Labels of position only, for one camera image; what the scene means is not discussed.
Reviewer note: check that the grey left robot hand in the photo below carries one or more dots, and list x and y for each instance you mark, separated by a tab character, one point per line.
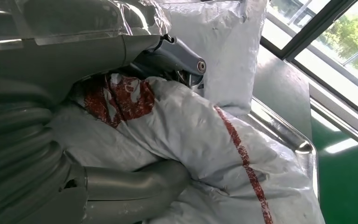
58	52

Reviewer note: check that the grey package red print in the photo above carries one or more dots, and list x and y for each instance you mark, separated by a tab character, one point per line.
197	139

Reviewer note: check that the weighing scale with metal tray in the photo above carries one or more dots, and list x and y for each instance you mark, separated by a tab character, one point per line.
277	126

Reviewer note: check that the white window sill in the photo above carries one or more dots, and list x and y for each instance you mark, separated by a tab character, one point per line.
336	108

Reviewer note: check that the green conveyor belt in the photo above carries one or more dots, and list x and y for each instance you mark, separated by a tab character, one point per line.
345	185

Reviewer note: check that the dark window frame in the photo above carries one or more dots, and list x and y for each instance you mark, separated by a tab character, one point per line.
308	31

